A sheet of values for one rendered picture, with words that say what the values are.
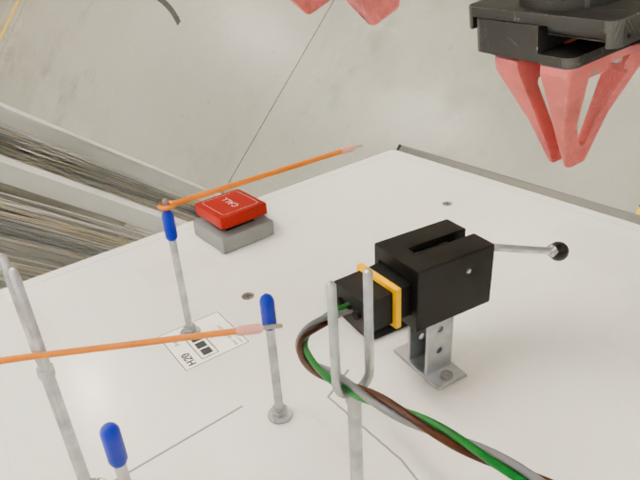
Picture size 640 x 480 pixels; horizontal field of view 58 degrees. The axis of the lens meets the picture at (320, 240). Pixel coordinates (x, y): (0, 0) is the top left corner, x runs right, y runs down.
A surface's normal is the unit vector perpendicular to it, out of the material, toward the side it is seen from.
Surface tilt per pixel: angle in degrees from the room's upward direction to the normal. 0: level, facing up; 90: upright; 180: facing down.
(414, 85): 0
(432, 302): 82
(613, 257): 53
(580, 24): 47
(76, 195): 90
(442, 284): 82
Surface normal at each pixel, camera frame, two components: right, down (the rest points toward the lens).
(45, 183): 0.56, 0.47
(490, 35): -0.85, 0.40
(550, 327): -0.06, -0.88
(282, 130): -0.65, -0.26
